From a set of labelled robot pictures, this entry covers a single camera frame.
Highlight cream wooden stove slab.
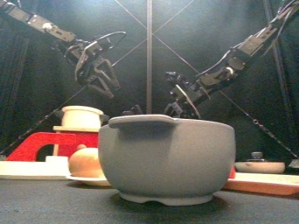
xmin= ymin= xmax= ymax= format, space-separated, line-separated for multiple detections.
xmin=51 ymin=125 xmax=102 ymax=134

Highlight large grey toy pot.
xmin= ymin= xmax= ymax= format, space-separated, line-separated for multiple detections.
xmin=98 ymin=114 xmax=238 ymax=207

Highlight brown wooden toy egg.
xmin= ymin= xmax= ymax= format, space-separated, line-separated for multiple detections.
xmin=69 ymin=143 xmax=106 ymax=179

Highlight red wooden toy stove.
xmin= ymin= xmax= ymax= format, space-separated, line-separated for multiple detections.
xmin=5 ymin=130 xmax=101 ymax=163

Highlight small white plate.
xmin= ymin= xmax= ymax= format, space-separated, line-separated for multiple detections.
xmin=65 ymin=173 xmax=114 ymax=187

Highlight white wooden base board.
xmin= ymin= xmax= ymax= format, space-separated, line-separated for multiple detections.
xmin=0 ymin=155 xmax=73 ymax=180

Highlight wooden cutting board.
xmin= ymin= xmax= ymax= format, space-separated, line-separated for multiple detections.
xmin=222 ymin=165 xmax=299 ymax=197

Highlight small grey metal piece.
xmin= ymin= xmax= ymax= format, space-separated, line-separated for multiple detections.
xmin=287 ymin=158 xmax=299 ymax=170

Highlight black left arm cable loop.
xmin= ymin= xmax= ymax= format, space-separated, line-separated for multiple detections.
xmin=93 ymin=31 xmax=129 ymax=51

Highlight grey vertical frame pole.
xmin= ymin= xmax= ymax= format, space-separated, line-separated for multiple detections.
xmin=145 ymin=0 xmax=155 ymax=116

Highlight cream toy kettle black handles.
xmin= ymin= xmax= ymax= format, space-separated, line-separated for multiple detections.
xmin=54 ymin=105 xmax=111 ymax=130

